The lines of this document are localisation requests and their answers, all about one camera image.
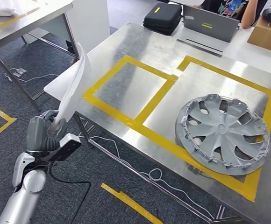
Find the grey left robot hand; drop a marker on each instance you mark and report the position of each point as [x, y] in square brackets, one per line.
[36, 136]

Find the white curved plastic part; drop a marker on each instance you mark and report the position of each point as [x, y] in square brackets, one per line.
[74, 89]

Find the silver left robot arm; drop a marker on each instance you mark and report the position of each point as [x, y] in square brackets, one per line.
[26, 198]

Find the stainless steel workbench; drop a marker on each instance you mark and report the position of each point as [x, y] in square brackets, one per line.
[149, 43]

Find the yellow floor tape square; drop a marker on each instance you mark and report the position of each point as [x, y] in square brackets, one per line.
[0, 115]

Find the metal floor socket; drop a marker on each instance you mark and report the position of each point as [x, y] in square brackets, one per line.
[20, 72]

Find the white cabinet panel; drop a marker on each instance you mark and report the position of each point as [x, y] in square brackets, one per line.
[88, 21]

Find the yellow floor tape strip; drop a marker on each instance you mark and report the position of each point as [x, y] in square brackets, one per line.
[130, 202]

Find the black zip case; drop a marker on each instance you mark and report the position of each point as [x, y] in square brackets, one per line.
[163, 17]

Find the grey wheel hubcap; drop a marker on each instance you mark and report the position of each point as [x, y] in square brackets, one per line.
[222, 128]

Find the grey laptop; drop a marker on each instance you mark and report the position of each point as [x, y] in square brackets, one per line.
[210, 23]

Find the person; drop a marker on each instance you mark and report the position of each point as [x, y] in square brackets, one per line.
[233, 7]

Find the white desk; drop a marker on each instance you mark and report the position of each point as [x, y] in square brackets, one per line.
[250, 55]

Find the brown cardboard box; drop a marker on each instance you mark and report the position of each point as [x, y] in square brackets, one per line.
[266, 37]

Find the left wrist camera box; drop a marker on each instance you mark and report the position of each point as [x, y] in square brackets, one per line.
[67, 145]

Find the steel frame table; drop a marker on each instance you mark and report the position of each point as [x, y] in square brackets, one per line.
[32, 18]

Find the yellow tape frame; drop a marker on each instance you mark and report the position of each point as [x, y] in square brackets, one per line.
[154, 99]

